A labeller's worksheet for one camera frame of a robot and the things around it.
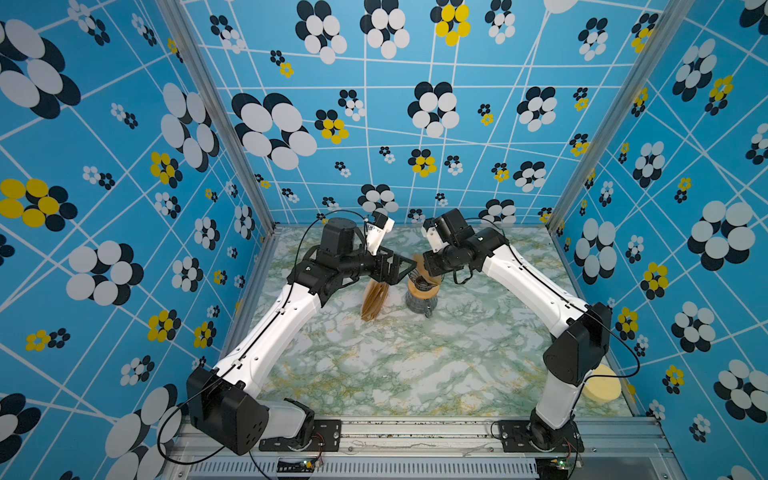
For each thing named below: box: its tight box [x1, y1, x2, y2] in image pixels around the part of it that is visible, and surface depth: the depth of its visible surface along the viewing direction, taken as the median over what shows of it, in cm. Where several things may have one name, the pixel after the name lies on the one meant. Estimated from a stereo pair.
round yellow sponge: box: [583, 364, 622, 403], surface depth 80 cm
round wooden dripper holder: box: [407, 278, 441, 300], surface depth 91 cm
